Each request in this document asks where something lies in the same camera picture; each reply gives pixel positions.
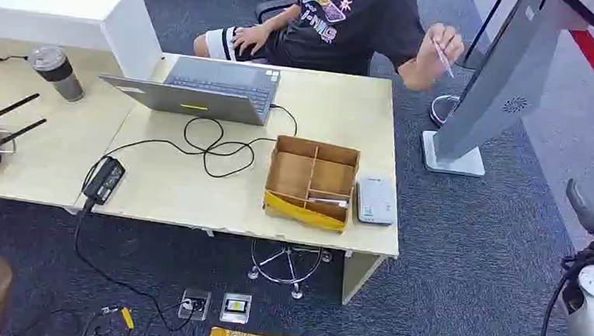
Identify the grey kiosk display stand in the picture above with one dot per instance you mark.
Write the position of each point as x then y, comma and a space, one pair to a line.
492, 91

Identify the white card reader device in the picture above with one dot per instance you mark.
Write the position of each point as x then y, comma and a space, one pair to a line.
375, 200

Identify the person's left hand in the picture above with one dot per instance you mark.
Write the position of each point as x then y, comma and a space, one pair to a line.
436, 49

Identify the person's hand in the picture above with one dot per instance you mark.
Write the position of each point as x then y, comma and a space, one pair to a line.
251, 37
436, 49

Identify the wooden box with compartments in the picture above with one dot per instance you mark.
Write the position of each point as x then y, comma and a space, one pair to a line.
306, 183

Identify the chrome chair base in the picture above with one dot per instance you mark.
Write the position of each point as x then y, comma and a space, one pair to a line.
287, 267

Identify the person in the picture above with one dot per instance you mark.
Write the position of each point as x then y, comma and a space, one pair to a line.
336, 30

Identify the silver floor socket with label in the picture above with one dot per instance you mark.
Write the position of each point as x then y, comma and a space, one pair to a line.
236, 307

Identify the black office chair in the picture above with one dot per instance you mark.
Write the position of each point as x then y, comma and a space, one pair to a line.
276, 6

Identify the person's right hand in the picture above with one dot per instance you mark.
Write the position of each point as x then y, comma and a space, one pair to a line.
251, 37

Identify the grey laptop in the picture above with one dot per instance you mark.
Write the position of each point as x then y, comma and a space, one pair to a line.
214, 92

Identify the silver floor socket with plug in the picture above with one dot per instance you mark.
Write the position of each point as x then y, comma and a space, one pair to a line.
195, 304

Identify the yellow plug connector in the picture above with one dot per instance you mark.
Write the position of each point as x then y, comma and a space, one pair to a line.
127, 317

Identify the black laptop power adapter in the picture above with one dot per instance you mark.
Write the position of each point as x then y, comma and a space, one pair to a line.
104, 181

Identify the coffee cup with clear lid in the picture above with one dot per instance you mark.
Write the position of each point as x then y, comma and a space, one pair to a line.
57, 72

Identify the white desk partition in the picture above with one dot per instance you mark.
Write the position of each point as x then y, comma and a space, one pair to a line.
64, 8

